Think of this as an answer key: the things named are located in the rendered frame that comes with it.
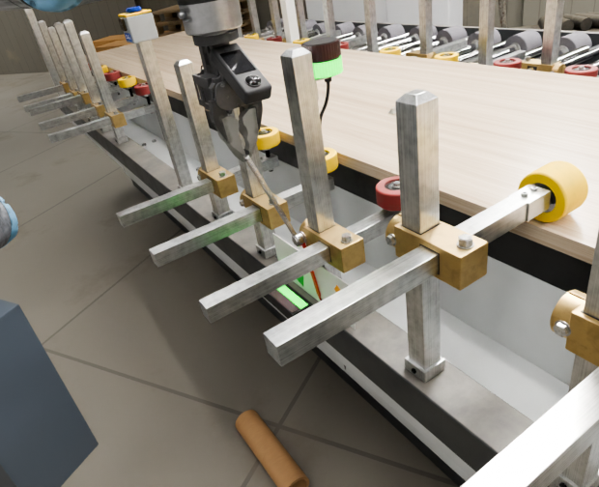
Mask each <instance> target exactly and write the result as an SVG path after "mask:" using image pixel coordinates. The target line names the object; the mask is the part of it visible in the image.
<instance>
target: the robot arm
mask: <svg viewBox="0 0 599 487"><path fill-rule="evenodd" d="M98 1H101V0H0V11H8V10H21V9H37V10H40V11H44V12H54V13H59V12H64V11H68V10H71V9H73V8H74V7H77V6H81V5H85V4H89V3H94V2H98ZM177 3H178V5H179V8H180V12H179V13H178V16H179V18H180V19H182V20H183V24H184V27H185V33H186V34H187V35H189V36H192V38H193V42H194V45H196V46H198V47H199V51H200V56H201V60H202V64H203V66H201V71H200V72H199V73H195V74H193V75H192V78H193V82H194V86H195V90H196V94H197V98H198V101H199V105H201V106H204V107H205V109H208V110H210V111H209V114H210V118H211V121H212V123H213V125H214V127H215V128H216V129H217V133H218V135H219V137H220V139H221V140H222V141H223V142H225V144H226V145H227V147H228V148H229V150H230V151H231V152H232V154H233V155H234V156H235V157H236V158H238V159H239V160H240V161H242V162H245V159H244V158H243V156H244V155H249V157H250V158H251V157H252V155H253V152H254V149H255V146H256V143H257V139H258V135H259V130H260V128H261V122H262V115H263V104H262V100H267V99H269V98H270V97H271V88H272V86H271V84H270V83H269V82H268V81H267V79H266V78H265V77H264V76H263V75H262V73H261V72H260V71H259V70H258V68H257V67H256V66H255V65H254V64H253V62H252V61H251V60H250V59H249V58H248V56H247V55H246V54H245V53H244V51H243V50H242V49H241V48H240V46H239V45H238V44H237V43H229V42H231V41H233V40H236V39H238V38H239V32H238V27H240V26H241V25H242V13H241V8H240V2H239V0H177ZM202 67H203V68H204V69H202ZM197 86H198V88H197ZM198 90H199V92H198ZM199 94H200V96H199ZM200 98H201V99H200ZM238 107H239V108H240V115H239V120H237V119H236V118H233V117H231V116H228V114H232V111H233V109H235V108H238ZM227 113H228V114H227ZM238 131H239V132H240V134H241V135H242V137H243V139H244V142H245V146H244V149H243V148H242V140H241V139H240V137H239V133H238ZM17 224H18V222H17V218H16V216H15V213H14V211H13V209H12V208H11V206H10V205H9V204H5V200H4V199H3V198H1V197H0V248H2V247H4V246H6V245H7V244H8V243H9V242H10V241H11V240H12V239H14V237H15V236H16V234H17V231H18V226H17Z"/></svg>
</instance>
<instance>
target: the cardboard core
mask: <svg viewBox="0 0 599 487"><path fill-rule="evenodd" d="M236 428H237V430H238V431H239V433H240V434H241V435H242V437H243V439H244V440H245V441H246V443H247V444H248V446H249V447H250V449H251V450H252V451H253V453H254V454H255V456H256V457H257V459H258V460H259V461H260V463H261V464H262V466H263V467H264V469H265V470H266V471H267V473H268V474H269V476H270V477H271V479H272V480H273V482H274V483H275V485H276V486H277V487H308V486H309V479H308V477H307V476H306V475H305V474H304V472H303V471H302V470H301V468H300V467H299V466H298V464H297V463H296V462H295V460H294V459H293V458H292V457H291V455H290V454H289V453H288V451H287V450H286V449H285V448H284V446H283V445H282V444H281V442H280V441H279V440H278V439H277V437H276V436H275V435H274V434H273V432H272V431H271V429H270V428H269V427H268V426H267V424H266V423H265V422H264V420H263V419H261V418H260V416H259V415H258V414H257V412H256V411H254V410H247V411H245V412H243V413H242V414H241V415H240V416H239V417H238V418H237V420H236Z"/></svg>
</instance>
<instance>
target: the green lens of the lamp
mask: <svg viewBox="0 0 599 487"><path fill-rule="evenodd" d="M313 70H314V76H315V78H324V77H330V76H334V75H337V74H339V73H341V72H342V71H343V67H342V57H341V55H340V57H339V58H338V59H335V60H332V61H329V62H325V63H318V64H313Z"/></svg>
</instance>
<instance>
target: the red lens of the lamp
mask: <svg viewBox="0 0 599 487"><path fill-rule="evenodd" d="M301 47H303V48H305V49H306V50H308V51H310V52H311V55H312V62H319V61H326V60H329V59H333V58H336V57H338V56H340V55H341V48H340V39H339V38H337V41H336V42H333V43H327V44H323V45H316V46H304V45H303V43H302V44H301Z"/></svg>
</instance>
